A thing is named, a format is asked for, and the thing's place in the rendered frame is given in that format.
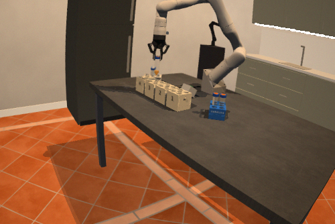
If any blue tube rack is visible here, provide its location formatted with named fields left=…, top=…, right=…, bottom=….
left=208, top=100, right=226, bottom=121

